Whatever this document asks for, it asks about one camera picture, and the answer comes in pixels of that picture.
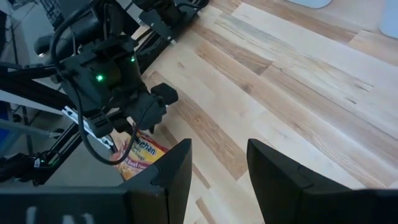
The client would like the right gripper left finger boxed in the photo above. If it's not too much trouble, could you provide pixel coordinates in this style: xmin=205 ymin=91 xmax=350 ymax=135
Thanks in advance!
xmin=0 ymin=138 xmax=193 ymax=224

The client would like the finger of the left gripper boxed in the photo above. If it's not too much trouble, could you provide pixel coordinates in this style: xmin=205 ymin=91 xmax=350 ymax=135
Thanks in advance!
xmin=123 ymin=92 xmax=168 ymax=134
xmin=83 ymin=110 xmax=116 ymax=139

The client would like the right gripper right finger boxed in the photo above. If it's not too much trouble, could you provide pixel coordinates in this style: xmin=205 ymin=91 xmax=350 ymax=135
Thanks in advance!
xmin=246 ymin=138 xmax=398 ymax=224

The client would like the red Maruchan noodle pack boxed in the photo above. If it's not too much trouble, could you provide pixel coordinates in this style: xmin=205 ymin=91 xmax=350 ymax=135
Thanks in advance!
xmin=110 ymin=130 xmax=170 ymax=182

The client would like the silver aluminium bar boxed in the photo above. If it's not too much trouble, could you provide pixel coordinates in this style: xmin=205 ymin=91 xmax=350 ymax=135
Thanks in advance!
xmin=61 ymin=105 xmax=115 ymax=151

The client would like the black device green light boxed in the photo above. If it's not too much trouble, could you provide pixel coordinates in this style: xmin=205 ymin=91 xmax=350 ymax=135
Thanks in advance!
xmin=0 ymin=151 xmax=62 ymax=186

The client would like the black keyboard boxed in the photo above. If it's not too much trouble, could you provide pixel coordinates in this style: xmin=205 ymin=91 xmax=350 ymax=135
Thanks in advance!
xmin=39 ymin=0 xmax=65 ymax=29

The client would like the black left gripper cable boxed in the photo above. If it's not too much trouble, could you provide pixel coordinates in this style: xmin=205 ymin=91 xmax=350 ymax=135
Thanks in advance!
xmin=49 ymin=6 xmax=156 ymax=166

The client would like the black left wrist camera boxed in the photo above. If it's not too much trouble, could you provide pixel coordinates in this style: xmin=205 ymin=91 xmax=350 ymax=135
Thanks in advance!
xmin=150 ymin=83 xmax=180 ymax=106

